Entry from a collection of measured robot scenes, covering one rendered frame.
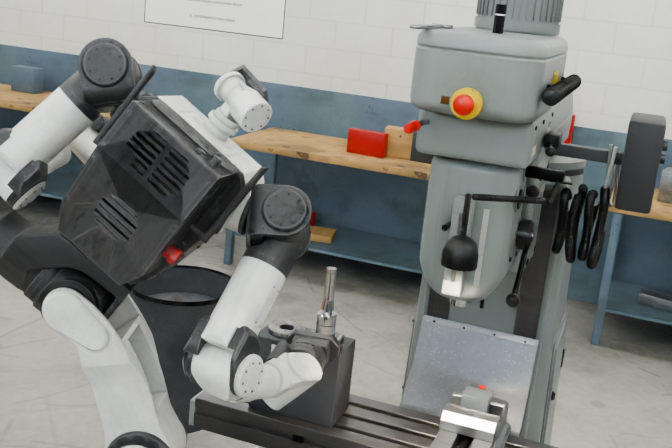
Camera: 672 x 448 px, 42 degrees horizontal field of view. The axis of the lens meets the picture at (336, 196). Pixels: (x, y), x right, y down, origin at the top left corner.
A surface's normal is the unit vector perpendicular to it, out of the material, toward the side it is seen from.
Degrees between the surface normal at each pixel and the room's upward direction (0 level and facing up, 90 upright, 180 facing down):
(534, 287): 90
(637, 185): 90
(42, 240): 90
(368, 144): 90
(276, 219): 54
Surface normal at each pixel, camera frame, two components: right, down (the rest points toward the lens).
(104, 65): 0.08, -0.03
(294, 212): 0.04, -0.39
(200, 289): -0.23, 0.14
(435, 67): -0.44, 0.17
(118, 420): -0.04, 0.23
